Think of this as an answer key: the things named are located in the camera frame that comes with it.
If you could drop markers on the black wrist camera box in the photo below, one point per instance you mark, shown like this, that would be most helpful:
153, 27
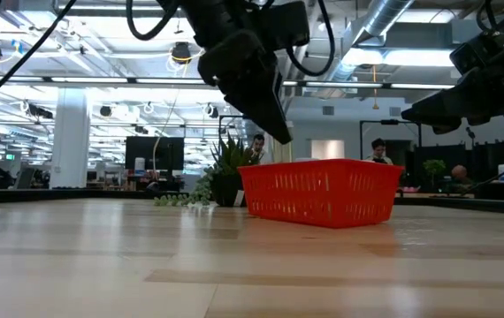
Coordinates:
477, 50
289, 24

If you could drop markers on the silver ceiling air duct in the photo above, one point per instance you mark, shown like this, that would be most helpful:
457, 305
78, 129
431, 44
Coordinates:
367, 35

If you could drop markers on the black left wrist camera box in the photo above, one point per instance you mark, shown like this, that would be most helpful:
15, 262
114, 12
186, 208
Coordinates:
289, 24

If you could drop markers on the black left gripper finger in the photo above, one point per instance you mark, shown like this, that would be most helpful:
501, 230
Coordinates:
280, 95
256, 101

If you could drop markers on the green exit sign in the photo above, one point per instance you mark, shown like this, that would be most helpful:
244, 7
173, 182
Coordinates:
10, 156

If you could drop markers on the white round column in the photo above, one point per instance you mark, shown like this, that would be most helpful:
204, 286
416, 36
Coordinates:
70, 137

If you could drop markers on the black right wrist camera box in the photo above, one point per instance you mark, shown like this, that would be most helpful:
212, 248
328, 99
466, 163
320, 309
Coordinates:
477, 50

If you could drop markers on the black computer monitor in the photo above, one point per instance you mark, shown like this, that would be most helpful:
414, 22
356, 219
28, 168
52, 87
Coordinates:
155, 152

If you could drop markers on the person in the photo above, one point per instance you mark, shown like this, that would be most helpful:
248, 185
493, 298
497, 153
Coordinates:
258, 148
459, 174
379, 151

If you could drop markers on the black metal stand frame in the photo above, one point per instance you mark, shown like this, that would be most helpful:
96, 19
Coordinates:
389, 123

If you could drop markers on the green potted plant black pot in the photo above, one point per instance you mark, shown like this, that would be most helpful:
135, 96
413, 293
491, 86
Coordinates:
225, 176

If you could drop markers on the red plastic basket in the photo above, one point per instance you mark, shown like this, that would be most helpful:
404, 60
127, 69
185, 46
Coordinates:
323, 194

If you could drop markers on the small green bushy plant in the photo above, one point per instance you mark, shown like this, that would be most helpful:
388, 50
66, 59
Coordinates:
434, 170

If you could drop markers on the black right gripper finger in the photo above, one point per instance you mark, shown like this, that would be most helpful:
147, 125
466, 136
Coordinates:
446, 127
437, 108

